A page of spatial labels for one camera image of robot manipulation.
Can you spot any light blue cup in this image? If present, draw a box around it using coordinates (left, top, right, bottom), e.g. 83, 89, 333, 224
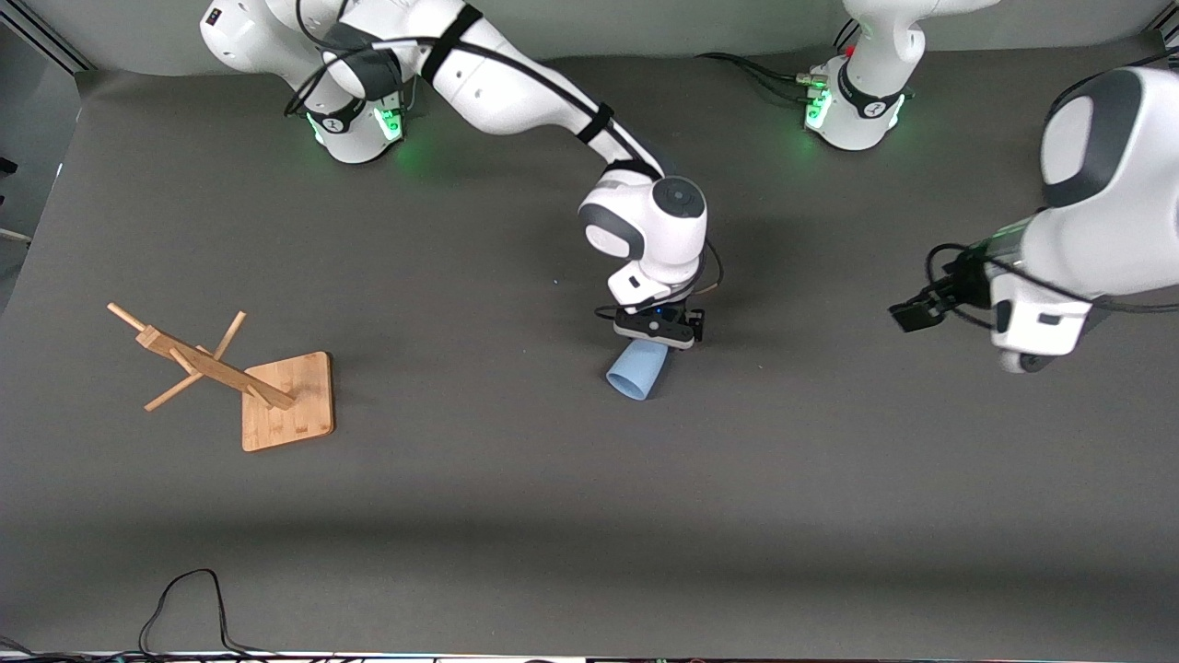
605, 339, 671, 402

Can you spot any wooden cup rack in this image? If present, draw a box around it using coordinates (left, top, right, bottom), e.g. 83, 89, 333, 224
108, 302, 334, 453

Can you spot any grey table mat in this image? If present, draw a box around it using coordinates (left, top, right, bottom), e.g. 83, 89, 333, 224
0, 32, 1179, 659

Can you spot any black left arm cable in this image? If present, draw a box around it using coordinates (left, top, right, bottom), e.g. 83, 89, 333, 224
925, 241, 1179, 329

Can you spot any thin black looped cable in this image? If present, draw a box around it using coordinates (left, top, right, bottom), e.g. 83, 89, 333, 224
138, 568, 277, 659

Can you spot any aluminium frame rail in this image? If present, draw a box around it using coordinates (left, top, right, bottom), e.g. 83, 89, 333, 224
0, 17, 93, 75

